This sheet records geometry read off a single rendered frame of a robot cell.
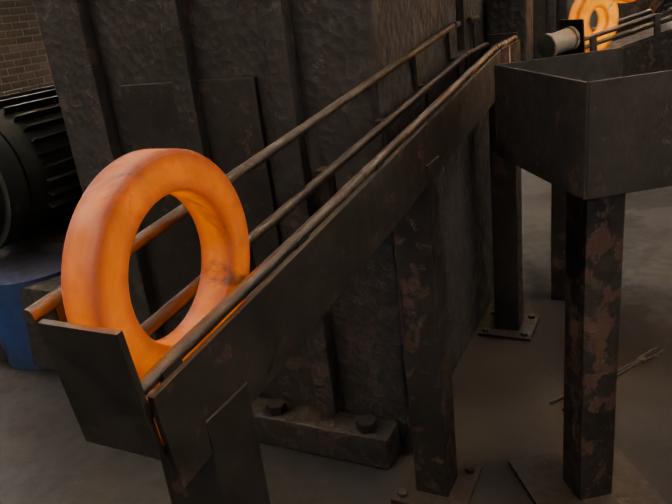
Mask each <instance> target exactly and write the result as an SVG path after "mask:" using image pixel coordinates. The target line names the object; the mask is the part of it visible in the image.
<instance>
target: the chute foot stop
mask: <svg viewBox="0 0 672 504"><path fill-rule="evenodd" d="M37 325H38V327H39V330H40V332H41V334H42V337H43V339H44V342H45V344H46V346H47V349H48V351H49V354H50V356H51V358H52V361H53V363H54V366H55V368H56V370H57V373H58V375H59V378H60V380H61V382H62V385H63V387H64V390H65V392H66V394H67V397H68V399H69V402H70V404H71V407H72V409H73V411H74V414H75V416H76V419H77V421H78V423H79V426H80V428H81V431H82V433H83V435H84V438H85V440H86V441H87V442H90V443H94V444H98V445H102V446H106V447H110V448H114V449H118V450H122V451H126V452H130V453H134V454H138V455H142V456H146V457H150V458H154V459H158V460H162V459H163V458H164V457H165V456H166V453H165V451H164V448H163V445H162V442H161V439H160V436H159V434H158V431H157V428H156V425H155V422H154V419H153V416H152V414H151V411H150V408H149V405H148V402H147V399H146V396H145V394H144V391H143V388H142V385H141V382H140V379H139V376H138V374H137V371H136V368H135V365H134V362H133V359H132V357H131V354H130V351H129V348H128V345H127V342H126V339H125V337H124V334H123V331H122V330H116V329H109V328H102V327H96V326H89V325H82V324H75V323H68V322H61V321H55V320H48V319H42V320H40V321H39V322H37Z"/></svg>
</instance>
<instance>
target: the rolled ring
mask: <svg viewBox="0 0 672 504"><path fill-rule="evenodd" d="M169 194H171V195H173V196H174V197H176V198H177V199H178V200H179V201H180V202H181V203H182V204H183V205H184V206H185V207H186V208H187V210H188V211H189V213H190V215H191V216H192V218H193V220H194V223H195V225H196V228H197V231H198V235H199V239H200V246H201V274H200V280H199V285H198V289H197V292H196V295H195V298H194V301H193V303H192V305H191V307H190V309H189V311H188V313H187V315H186V316H185V318H184V319H183V320H182V322H181V323H180V324H179V325H178V326H177V327H176V328H175V329H174V330H173V331H172V332H171V333H170V334H168V335H167V336H165V337H163V338H162V339H159V340H156V341H154V340H153V339H152V338H150V337H149V336H148V335H147V334H146V333H145V331H144V330H143V329H142V327H141V325H140V324H139V322H138V320H137V318H136V316H135V313H134V310H133V307H132V303H131V299H130V293H129V284H128V269H129V259H130V253H131V249H132V245H133V241H134V238H135V235H136V233H137V230H138V228H139V226H140V224H141V222H142V220H143V219H144V217H145V215H146V214H147V213H148V211H149V210H150V209H151V208H152V206H153V205H154V204H155V203H156V202H158V201H159V200H160V199H161V198H163V197H164V196H166V195H169ZM249 271H250V244H249V235H248V228H247V223H246V219H245V215H244V211H243V208H242V205H241V202H240V200H239V197H238V195H237V193H236V191H235V189H234V187H233V185H232V184H231V182H230V180H229V179H228V178H227V176H226V175H225V174H224V172H223V171H222V170H221V169H220V168H219V167H218V166H217V165H216V164H215V163H213V162H212V161H211V160H209V159H208V158H206V157H204V156H203V155H201V154H199V153H197V152H194V151H191V150H187V149H179V148H168V149H141V150H137V151H133V152H130V153H128V154H126V155H123V156H122V157H120V158H118V159H116V160H115V161H113V162H112V163H110V164H109V165H108V166H107V167H105V168H104V169H103V170H102V171H101V172H100V173H99V174H98V175H97V176H96V177H95V178H94V179H93V181H92V182H91V183H90V184H89V186H88V187H87V189H86V190H85V192H84V193H83V195H82V197H81V198H80V200H79V202H78V204H77V206H76V208H75V210H74V213H73V215H72V218H71V220H70V223H69V226H68V230H67V233H66V237H65V242H64V247H63V254H62V263H61V289H62V298H63V304H64V309H65V314H66V317H67V321H68V323H75V324H82V325H89V326H96V327H102V328H109V329H116V330H122V331H123V334H124V337H125V339H126V342H127V345H128V348H129V351H130V354H131V357H132V359H133V362H134V365H135V368H136V371H137V374H138V376H139V378H140V377H141V376H142V375H143V374H144V373H145V372H146V371H147V370H148V369H149V368H150V367H151V366H152V365H153V364H154V363H156V362H157V361H158V360H159V359H160V358H161V357H162V356H163V355H164V354H165V353H166V352H167V351H168V350H169V349H170V348H171V347H173V346H174V345H175V344H176V343H177V342H178V341H179V340H180V339H181V338H182V337H183V336H184V335H185V334H186V333H187V332H189V331H190V330H191V329H192V328H193V327H194V326H195V325H196V324H197V323H198V322H199V321H200V320H201V319H202V318H203V317H205V316H206V315H207V314H208V313H209V312H210V311H211V310H212V309H213V308H214V307H215V306H216V305H217V304H218V303H219V302H221V301H222V300H223V299H224V298H225V297H226V296H227V295H228V294H229V293H230V292H231V291H232V290H233V289H234V288H235V287H237V286H238V285H239V284H240V283H241V282H242V281H243V280H244V279H245V278H246V277H247V276H248V275H249Z"/></svg>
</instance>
